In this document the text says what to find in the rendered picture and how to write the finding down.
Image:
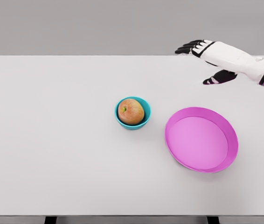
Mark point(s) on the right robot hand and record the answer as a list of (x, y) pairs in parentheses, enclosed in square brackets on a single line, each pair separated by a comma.
[(218, 54)]

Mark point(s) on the red yellow apple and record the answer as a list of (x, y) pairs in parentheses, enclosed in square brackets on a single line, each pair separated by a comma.
[(131, 111)]

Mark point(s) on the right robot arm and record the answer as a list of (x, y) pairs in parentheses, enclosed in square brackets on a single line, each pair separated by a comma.
[(261, 67)]

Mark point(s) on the pink plate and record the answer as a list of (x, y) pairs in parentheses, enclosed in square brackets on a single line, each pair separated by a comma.
[(199, 140)]

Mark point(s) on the blue bowl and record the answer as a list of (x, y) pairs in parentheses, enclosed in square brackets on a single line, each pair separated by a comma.
[(147, 109)]

